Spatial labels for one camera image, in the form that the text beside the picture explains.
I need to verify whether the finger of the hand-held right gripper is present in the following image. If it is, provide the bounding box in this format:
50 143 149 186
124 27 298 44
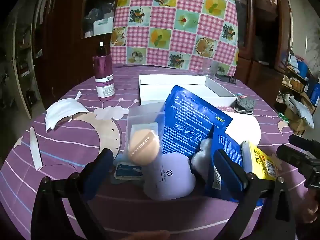
276 144 318 174
288 134 320 155

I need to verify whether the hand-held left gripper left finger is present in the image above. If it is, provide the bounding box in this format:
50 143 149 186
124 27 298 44
31 148 114 240

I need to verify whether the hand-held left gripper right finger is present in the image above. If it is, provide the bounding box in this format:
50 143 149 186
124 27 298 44
212 149 298 240

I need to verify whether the yellow sponge packet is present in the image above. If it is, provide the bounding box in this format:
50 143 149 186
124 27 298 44
241 141 279 180

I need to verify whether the white fluffy plush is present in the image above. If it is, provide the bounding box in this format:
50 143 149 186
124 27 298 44
191 137 215 183

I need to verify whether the white cloth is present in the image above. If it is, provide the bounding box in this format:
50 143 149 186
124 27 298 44
224 111 262 146

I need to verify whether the powder puff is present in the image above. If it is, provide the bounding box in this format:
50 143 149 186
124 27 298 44
126 105 167 167

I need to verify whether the large blue packet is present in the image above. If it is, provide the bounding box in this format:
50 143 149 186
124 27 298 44
161 85 233 155

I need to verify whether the white shallow box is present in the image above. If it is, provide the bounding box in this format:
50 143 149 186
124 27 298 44
139 74 237 105

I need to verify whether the person's right hand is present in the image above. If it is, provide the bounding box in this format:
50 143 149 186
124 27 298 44
304 189 320 223

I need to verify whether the small blue card packet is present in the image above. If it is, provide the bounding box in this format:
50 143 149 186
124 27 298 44
114 162 143 180

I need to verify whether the white plastic bag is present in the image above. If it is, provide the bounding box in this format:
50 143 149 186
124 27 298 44
290 97 314 128

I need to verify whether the purple striped tablecloth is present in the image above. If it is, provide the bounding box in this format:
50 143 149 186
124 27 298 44
0 64 300 240

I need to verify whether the white nail file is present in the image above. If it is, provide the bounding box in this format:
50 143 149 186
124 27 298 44
29 127 44 172

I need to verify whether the white face mask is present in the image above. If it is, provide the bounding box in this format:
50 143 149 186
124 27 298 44
45 91 89 133

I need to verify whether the black plastic buckle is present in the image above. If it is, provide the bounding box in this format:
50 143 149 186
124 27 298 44
215 74 237 84

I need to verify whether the purple spray bottle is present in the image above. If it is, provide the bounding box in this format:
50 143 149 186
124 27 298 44
92 41 116 100

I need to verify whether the dark wooden cabinet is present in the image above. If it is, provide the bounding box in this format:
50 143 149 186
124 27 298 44
37 0 120 100
235 0 293 93

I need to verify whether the clear glass cup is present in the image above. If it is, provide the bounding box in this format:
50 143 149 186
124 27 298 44
201 61 219 78

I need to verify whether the white box in cabinet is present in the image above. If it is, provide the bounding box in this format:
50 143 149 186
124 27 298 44
93 17 114 34

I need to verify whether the pink checkered patchwork cloth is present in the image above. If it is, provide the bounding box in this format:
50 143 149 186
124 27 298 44
110 0 239 77

